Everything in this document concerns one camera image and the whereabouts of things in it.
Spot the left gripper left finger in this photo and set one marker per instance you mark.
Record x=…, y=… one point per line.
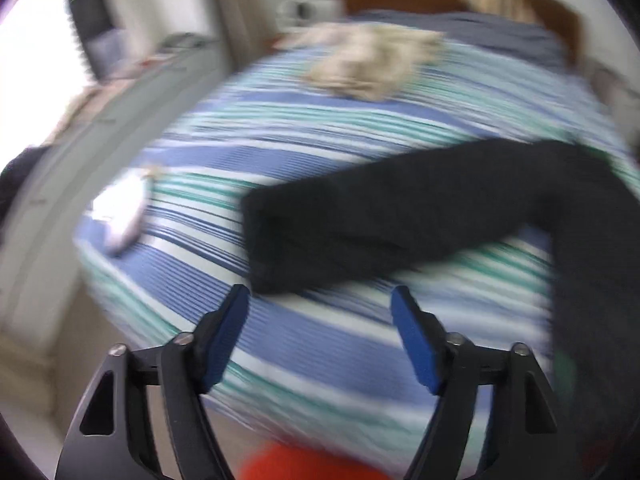
x=111, y=436

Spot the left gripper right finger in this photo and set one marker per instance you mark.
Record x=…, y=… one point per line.
x=526, y=435

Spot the blue plaid duvet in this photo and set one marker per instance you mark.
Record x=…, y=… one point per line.
x=528, y=42

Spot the orange chair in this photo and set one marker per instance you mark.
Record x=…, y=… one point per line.
x=280, y=461

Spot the striped blue green bed sheet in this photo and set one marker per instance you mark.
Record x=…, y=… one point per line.
x=325, y=366

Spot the cream fleece blanket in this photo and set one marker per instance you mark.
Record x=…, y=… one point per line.
x=366, y=61

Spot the beige curtain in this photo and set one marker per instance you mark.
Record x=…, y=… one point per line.
x=247, y=29

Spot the black puffer jacket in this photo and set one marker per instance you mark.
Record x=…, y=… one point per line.
x=372, y=220

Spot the small white fan heater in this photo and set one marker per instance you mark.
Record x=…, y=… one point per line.
x=295, y=13

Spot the striped tan pillow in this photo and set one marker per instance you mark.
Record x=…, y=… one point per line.
x=518, y=11

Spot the white low drawer cabinet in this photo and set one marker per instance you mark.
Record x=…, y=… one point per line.
x=39, y=268

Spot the white cloth on bed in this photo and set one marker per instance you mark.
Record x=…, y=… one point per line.
x=122, y=206

